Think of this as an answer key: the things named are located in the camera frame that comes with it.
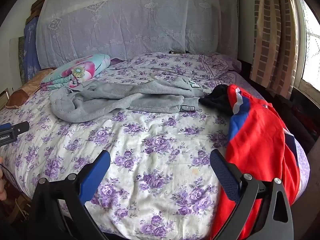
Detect white lace headboard cover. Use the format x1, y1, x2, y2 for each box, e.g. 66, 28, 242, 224
36, 0, 239, 68

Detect person's left hand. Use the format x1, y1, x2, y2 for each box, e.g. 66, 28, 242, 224
0, 168, 7, 201

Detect black dark garment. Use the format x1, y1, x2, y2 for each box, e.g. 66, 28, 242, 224
199, 84, 233, 117

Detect folded teal floral quilt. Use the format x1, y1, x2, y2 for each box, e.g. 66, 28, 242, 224
41, 54, 111, 90

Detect orange brown blanket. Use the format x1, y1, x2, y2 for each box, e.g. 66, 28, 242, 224
5, 68, 56, 109

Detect grey fleece pants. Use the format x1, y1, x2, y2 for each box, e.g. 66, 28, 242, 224
49, 76, 204, 123

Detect brown checkered curtain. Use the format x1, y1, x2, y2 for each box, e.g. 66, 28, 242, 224
250, 0, 299, 99

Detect blue patterned cloth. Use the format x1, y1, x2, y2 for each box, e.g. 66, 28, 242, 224
23, 16, 41, 82

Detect red blue sports jacket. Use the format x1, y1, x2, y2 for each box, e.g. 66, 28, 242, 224
209, 85, 300, 239

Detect purple floral bed sheet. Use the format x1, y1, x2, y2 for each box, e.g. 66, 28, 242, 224
1, 53, 310, 239

